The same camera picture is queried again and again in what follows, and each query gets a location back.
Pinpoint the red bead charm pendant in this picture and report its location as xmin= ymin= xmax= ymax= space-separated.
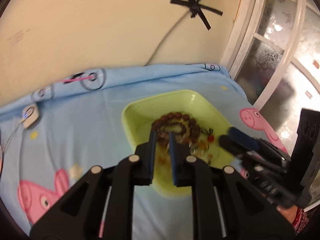
xmin=202 ymin=128 xmax=215 ymax=143

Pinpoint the brown wooden bead bracelet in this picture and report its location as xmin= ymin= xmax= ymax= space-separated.
xmin=151 ymin=112 xmax=201 ymax=145

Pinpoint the person's right hand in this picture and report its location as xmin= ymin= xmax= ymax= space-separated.
xmin=276 ymin=205 xmax=298 ymax=224

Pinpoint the light green plastic tray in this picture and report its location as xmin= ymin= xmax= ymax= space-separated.
xmin=121 ymin=90 xmax=234 ymax=199

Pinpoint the blue cartoon pig bedsheet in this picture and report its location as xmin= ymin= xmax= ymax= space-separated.
xmin=0 ymin=62 xmax=288 ymax=240

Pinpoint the white framed glass door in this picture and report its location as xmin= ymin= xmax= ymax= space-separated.
xmin=222 ymin=0 xmax=319 ymax=153

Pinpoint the white square charger pad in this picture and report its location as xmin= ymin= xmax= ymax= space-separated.
xmin=22 ymin=103 xmax=40 ymax=129

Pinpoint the black tape cross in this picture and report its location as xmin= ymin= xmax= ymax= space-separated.
xmin=170 ymin=0 xmax=223 ymax=30

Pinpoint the white wall cable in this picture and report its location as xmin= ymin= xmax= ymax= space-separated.
xmin=145 ymin=12 xmax=190 ymax=67

